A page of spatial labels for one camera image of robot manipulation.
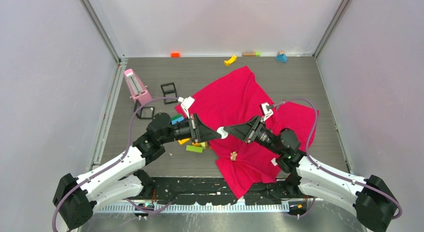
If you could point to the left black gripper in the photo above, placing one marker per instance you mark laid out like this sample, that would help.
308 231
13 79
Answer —
199 131

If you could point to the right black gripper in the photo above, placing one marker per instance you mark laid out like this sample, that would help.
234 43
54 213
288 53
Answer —
248 131

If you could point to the round blue button brooch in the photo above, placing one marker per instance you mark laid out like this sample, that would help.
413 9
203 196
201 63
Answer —
223 133

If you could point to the red maple leaf brooch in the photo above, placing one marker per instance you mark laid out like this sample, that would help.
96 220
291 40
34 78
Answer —
233 156

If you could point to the red t-shirt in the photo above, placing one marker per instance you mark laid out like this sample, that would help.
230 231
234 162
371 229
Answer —
233 102

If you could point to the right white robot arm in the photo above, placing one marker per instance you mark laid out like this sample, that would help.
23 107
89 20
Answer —
368 199

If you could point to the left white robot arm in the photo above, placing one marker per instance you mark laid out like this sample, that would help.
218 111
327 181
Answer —
77 198

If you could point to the white clothing label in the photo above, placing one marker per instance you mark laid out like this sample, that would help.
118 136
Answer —
274 162

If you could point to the black open brooch case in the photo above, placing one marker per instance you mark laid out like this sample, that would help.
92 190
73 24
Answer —
169 92

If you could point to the black case with blue brooch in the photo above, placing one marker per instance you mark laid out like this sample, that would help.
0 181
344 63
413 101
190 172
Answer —
143 113

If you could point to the yellow orange stepped block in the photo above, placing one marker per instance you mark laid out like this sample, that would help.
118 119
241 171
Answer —
201 144

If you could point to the lime green long block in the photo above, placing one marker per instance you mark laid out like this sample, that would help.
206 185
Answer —
195 149

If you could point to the yellow flat block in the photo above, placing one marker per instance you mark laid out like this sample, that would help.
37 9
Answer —
183 141

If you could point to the green blue grey block stack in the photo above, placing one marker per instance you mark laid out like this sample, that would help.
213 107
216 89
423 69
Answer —
176 119

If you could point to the yellow arch block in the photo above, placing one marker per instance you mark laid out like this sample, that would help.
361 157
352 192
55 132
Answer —
230 61

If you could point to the brown wooden block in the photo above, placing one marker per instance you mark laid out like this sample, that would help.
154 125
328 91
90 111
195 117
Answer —
248 53

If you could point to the pink metronome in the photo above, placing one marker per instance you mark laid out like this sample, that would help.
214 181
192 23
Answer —
139 92

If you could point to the blue triangular block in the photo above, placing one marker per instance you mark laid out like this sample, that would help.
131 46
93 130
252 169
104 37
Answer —
281 56

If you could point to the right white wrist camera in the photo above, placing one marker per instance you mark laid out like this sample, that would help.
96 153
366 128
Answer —
266 110

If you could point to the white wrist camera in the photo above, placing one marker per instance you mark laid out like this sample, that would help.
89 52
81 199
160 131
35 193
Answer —
266 110
185 104

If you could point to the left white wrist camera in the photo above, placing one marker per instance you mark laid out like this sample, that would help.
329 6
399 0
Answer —
185 104

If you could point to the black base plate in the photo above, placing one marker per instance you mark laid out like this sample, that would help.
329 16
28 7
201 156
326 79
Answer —
216 191

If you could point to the red-orange block at wall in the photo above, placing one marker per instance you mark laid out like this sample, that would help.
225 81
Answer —
175 54

